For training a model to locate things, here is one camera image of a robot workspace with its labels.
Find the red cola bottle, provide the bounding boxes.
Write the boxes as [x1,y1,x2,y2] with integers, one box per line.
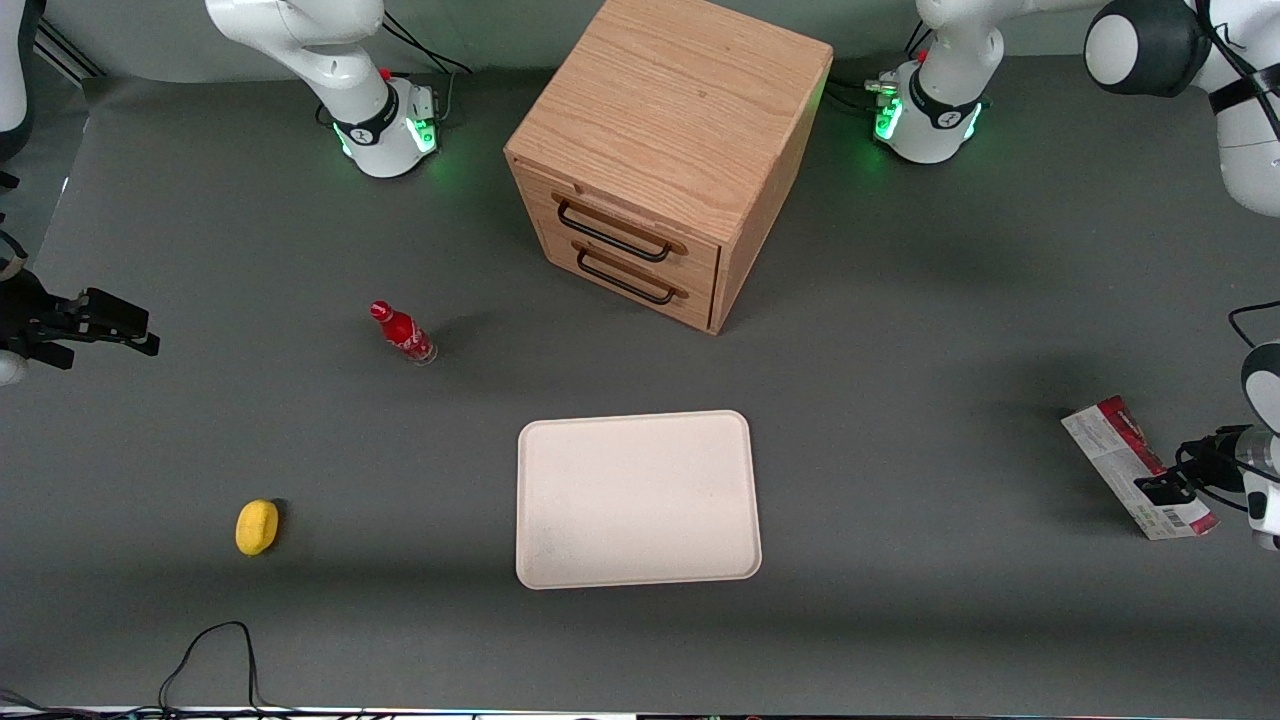
[369,299,439,367]

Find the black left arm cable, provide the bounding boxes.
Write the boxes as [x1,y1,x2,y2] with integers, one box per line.
[1175,0,1280,513]

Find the beige plastic tray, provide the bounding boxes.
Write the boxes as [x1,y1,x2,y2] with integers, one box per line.
[515,409,763,591]

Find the black left base cables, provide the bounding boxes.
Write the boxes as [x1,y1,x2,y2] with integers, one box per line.
[825,25,936,119]

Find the aluminium profile rail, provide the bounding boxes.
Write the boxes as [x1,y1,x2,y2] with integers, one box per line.
[35,18,106,83]

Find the yellow lemon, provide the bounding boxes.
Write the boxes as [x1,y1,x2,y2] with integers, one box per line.
[235,499,281,557]

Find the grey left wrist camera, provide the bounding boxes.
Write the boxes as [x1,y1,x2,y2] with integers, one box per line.
[1235,427,1280,474]

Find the wooden drawer front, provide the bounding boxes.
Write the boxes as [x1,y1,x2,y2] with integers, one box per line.
[518,165,723,293]
[540,225,717,333]

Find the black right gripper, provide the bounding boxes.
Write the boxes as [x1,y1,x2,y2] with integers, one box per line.
[0,266,161,371]

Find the black drawer handle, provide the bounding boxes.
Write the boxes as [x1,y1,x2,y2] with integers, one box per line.
[555,193,689,264]
[575,243,689,306]

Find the black base cables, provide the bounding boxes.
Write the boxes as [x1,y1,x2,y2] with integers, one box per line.
[825,25,936,119]
[316,10,473,126]

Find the wooden drawer cabinet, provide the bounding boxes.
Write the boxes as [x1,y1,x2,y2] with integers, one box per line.
[503,0,835,336]

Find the black right base cables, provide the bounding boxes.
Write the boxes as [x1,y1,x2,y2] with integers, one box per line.
[316,10,473,126]

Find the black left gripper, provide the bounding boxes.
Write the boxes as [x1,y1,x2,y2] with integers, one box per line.
[1134,430,1251,507]

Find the black looped table cable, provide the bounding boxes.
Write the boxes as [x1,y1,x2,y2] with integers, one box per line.
[158,621,301,717]

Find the red cookie box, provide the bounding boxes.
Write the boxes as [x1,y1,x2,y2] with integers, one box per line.
[1060,395,1221,542]

